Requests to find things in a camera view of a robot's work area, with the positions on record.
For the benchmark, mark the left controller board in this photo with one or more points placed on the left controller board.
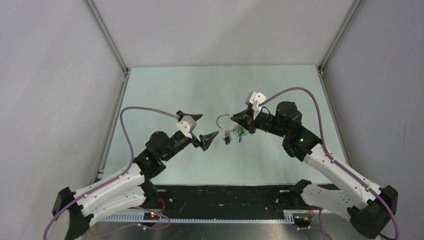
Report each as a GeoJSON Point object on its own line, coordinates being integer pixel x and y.
{"type": "Point", "coordinates": [151, 216]}

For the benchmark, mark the aluminium frame rail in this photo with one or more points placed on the aluminium frame rail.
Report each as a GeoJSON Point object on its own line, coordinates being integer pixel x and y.
{"type": "Point", "coordinates": [212, 203]}

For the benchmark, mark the left aluminium corner post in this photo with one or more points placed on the left aluminium corner post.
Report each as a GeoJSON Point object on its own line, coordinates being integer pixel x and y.
{"type": "Point", "coordinates": [102, 27]}

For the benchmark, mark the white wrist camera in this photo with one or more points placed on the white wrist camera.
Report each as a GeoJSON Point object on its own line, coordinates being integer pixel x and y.
{"type": "Point", "coordinates": [186, 127]}
{"type": "Point", "coordinates": [254, 100]}

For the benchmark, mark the controller board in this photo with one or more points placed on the controller board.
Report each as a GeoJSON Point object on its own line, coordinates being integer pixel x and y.
{"type": "Point", "coordinates": [151, 216]}
{"type": "Point", "coordinates": [302, 219]}

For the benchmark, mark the aluminium corner post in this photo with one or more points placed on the aluminium corner post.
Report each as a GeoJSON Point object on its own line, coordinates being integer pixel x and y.
{"type": "Point", "coordinates": [102, 27]}
{"type": "Point", "coordinates": [340, 33]}

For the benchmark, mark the right controller board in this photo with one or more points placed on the right controller board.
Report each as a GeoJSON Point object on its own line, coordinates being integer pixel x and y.
{"type": "Point", "coordinates": [302, 219]}

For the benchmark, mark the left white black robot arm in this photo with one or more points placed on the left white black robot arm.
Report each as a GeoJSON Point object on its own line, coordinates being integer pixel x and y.
{"type": "Point", "coordinates": [76, 211]}

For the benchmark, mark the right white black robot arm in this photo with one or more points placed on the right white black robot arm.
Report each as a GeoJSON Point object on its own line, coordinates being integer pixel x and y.
{"type": "Point", "coordinates": [366, 205]}

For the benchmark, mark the right aluminium corner post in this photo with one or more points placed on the right aluminium corner post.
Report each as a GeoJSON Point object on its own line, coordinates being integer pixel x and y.
{"type": "Point", "coordinates": [340, 33]}

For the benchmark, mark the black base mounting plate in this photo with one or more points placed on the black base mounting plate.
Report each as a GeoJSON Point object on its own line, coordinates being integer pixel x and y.
{"type": "Point", "coordinates": [225, 202]}

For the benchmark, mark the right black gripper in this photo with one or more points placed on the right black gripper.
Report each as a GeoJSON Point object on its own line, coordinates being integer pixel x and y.
{"type": "Point", "coordinates": [245, 118]}

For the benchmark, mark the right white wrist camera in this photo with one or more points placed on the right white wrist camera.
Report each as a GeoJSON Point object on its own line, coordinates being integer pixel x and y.
{"type": "Point", "coordinates": [254, 100]}

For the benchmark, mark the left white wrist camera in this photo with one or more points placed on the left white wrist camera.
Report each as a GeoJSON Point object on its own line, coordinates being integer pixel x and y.
{"type": "Point", "coordinates": [186, 127]}

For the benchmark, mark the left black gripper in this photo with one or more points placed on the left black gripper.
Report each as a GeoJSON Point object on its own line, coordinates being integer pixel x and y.
{"type": "Point", "coordinates": [205, 140]}

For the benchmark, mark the keyring with coloured keys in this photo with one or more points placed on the keyring with coloured keys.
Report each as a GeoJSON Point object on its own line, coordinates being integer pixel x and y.
{"type": "Point", "coordinates": [239, 131]}

